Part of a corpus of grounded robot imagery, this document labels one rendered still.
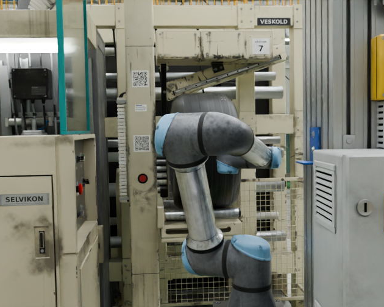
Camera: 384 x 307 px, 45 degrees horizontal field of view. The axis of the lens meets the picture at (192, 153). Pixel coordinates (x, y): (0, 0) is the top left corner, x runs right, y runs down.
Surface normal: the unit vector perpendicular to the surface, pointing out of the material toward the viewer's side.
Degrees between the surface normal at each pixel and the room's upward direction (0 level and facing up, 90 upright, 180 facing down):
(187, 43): 90
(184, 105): 41
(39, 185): 90
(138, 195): 90
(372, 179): 90
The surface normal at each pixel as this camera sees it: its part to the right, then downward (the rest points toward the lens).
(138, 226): 0.09, 0.05
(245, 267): -0.38, 0.06
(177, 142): -0.35, 0.38
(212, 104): 0.04, -0.75
